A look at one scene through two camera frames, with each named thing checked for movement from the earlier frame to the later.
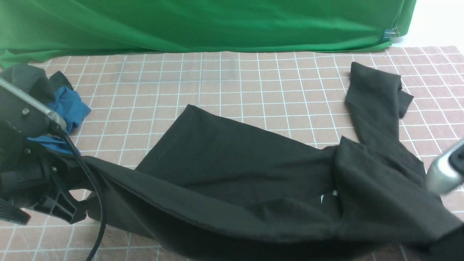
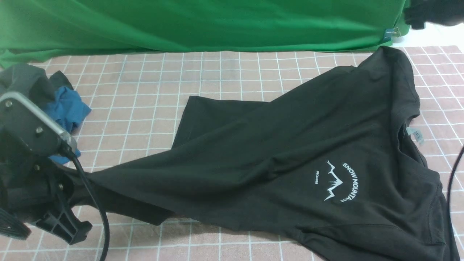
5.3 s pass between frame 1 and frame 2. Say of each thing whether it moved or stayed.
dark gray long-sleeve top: moved
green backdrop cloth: stayed
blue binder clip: stayed
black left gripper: moved
